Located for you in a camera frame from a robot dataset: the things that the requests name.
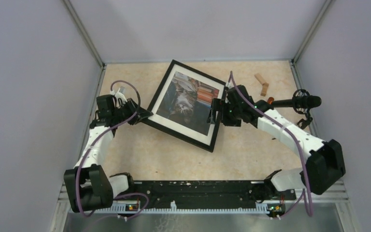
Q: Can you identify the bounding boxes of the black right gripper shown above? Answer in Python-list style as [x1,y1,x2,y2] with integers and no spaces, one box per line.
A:
[206,98,242,127]

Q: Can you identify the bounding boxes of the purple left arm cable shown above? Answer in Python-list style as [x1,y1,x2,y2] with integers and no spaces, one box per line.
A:
[75,80,150,221]

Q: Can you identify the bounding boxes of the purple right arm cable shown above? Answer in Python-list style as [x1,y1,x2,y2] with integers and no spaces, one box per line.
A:
[228,71,314,220]

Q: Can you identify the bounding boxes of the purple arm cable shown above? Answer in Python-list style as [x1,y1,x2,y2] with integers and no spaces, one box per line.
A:
[75,80,150,221]
[228,71,314,220]

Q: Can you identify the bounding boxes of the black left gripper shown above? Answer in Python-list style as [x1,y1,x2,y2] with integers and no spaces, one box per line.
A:
[112,98,153,125]

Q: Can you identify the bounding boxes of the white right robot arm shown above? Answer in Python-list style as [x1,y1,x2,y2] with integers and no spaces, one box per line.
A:
[207,85,346,199]

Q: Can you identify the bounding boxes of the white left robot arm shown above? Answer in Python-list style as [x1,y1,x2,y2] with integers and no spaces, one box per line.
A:
[64,94,153,213]

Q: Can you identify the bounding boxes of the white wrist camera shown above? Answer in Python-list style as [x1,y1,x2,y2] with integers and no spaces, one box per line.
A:
[224,82,234,92]
[110,86,127,103]

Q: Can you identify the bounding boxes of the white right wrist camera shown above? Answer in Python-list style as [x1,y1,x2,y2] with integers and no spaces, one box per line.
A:
[224,82,234,92]

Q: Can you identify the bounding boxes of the wooden block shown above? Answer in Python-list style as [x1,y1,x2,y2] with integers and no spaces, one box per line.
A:
[255,73,266,85]
[260,83,269,97]

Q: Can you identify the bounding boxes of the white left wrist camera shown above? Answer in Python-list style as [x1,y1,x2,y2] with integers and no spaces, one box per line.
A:
[110,86,127,103]

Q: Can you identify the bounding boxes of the cat photo print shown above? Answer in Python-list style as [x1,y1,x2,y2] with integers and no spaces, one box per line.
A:
[157,71,219,135]

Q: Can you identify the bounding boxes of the black microphone on tripod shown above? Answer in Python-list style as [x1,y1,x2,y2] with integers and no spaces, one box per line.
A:
[271,89,322,129]

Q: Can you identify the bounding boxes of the black picture frame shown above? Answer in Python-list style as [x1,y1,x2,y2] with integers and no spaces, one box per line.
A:
[141,59,228,153]

